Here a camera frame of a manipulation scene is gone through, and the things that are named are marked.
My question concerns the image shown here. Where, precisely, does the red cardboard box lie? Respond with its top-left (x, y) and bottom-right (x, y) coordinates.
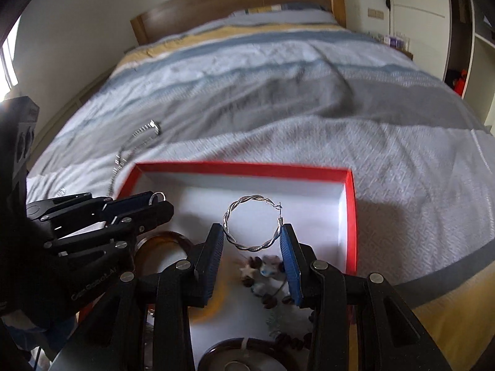
top-left (114, 161), bottom-right (357, 371)

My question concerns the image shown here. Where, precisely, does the amber bangle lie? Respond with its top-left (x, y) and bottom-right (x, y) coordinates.
top-left (135, 231), bottom-right (230, 322)

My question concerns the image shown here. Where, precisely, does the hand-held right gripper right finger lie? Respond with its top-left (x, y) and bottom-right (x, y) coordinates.
top-left (280, 223), bottom-right (453, 371)

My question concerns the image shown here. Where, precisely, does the window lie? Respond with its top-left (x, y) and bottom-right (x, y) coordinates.
top-left (0, 27), bottom-right (19, 99)

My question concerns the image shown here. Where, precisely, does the wooden headboard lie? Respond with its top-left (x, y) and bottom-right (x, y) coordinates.
top-left (130, 0), bottom-right (346, 46)

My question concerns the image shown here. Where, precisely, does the striped pillow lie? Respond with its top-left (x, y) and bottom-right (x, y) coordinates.
top-left (228, 3), bottom-right (338, 24)

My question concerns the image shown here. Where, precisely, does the bed with striped duvet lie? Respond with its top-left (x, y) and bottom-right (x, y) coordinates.
top-left (26, 10), bottom-right (495, 371)

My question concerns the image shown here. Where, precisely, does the silver bead necklace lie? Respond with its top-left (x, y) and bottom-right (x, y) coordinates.
top-left (109, 119), bottom-right (162, 194)

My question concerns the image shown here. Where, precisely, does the dark bead bracelet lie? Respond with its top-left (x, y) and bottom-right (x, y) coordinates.
top-left (238, 254), bottom-right (315, 352)

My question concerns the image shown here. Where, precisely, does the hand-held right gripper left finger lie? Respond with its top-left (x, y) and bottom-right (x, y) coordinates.
top-left (50, 223), bottom-right (226, 371)

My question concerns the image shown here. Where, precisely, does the twisted silver hoop earring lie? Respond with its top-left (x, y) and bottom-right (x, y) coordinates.
top-left (223, 195), bottom-right (286, 251)

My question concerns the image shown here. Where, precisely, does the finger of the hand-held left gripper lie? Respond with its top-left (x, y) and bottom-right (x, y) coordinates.
top-left (42, 201), bottom-right (174, 258)
top-left (26, 191), bottom-right (155, 221)

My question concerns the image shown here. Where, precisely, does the red object in wardrobe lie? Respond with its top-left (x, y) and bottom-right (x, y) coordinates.
top-left (450, 69), bottom-right (467, 96)

